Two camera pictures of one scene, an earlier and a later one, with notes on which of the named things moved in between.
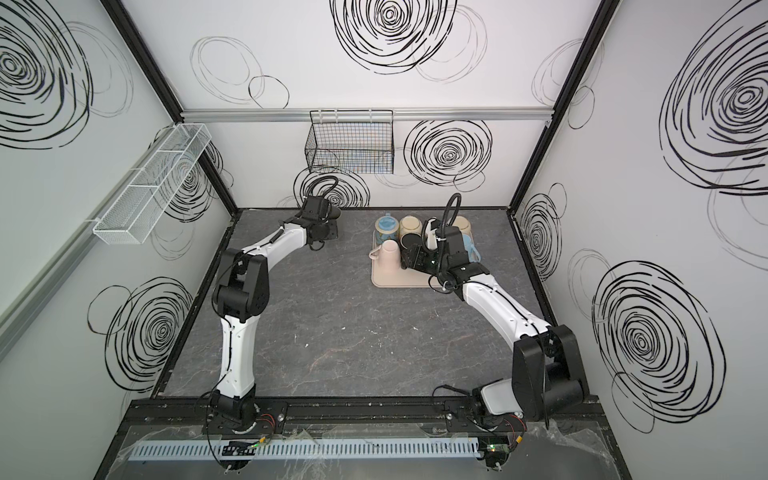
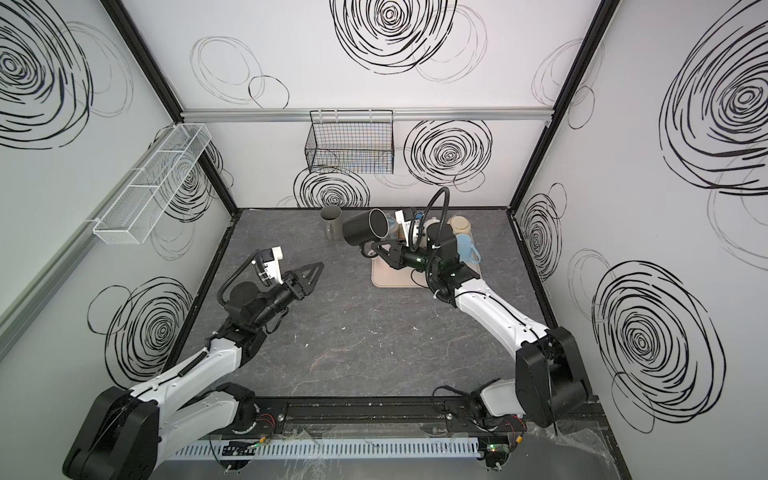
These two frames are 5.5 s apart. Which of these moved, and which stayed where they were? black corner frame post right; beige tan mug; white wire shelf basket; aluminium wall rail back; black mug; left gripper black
Moved: black mug; left gripper black
Stayed: aluminium wall rail back; black corner frame post right; white wire shelf basket; beige tan mug
